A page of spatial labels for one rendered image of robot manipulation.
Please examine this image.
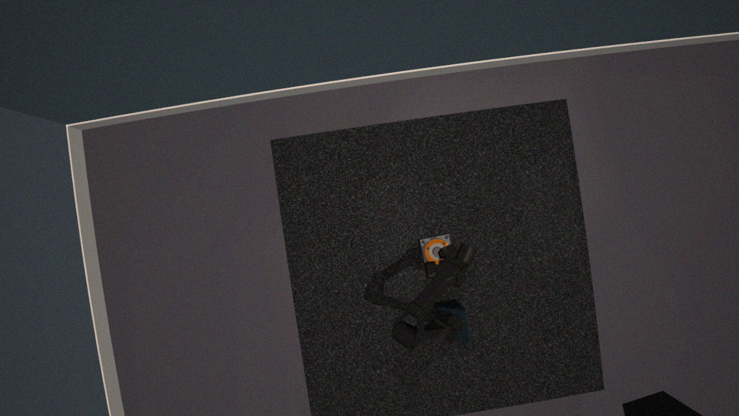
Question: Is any orange round plate with holes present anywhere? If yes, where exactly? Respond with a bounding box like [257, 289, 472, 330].
[425, 239, 448, 265]

